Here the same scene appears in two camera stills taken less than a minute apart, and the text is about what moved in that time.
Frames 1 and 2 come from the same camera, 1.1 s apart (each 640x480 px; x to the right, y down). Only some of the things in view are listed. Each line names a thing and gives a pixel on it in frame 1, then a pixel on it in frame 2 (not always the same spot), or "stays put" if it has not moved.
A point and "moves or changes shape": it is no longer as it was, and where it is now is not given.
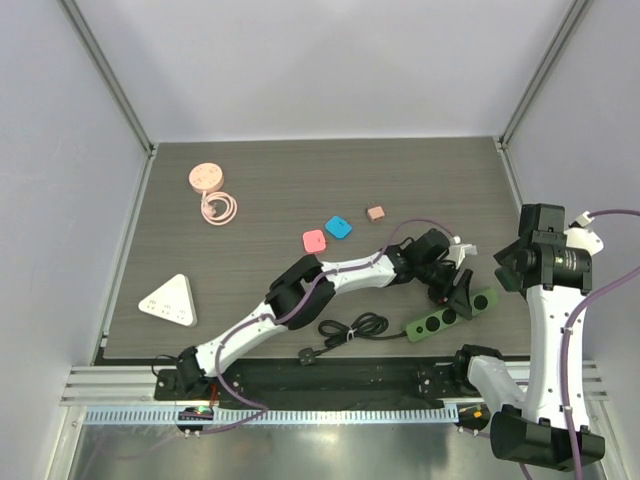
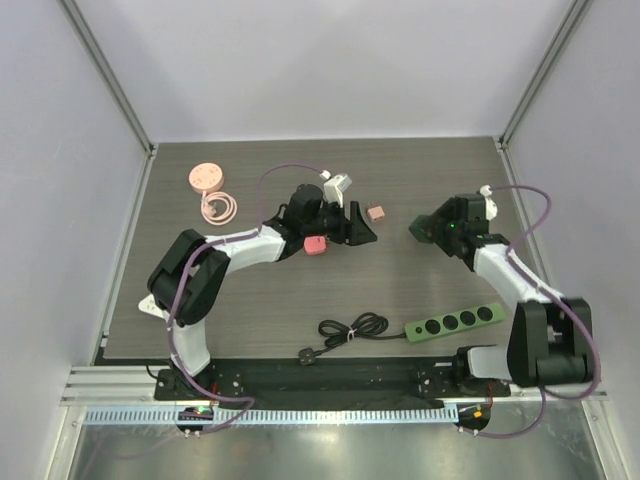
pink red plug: (314, 241) stays put
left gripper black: (459, 301) -> (353, 231)
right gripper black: (507, 259) -> (438, 230)
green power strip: (445, 318) moves or changes shape
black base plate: (321, 379) stays put
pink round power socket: (206, 177) stays put
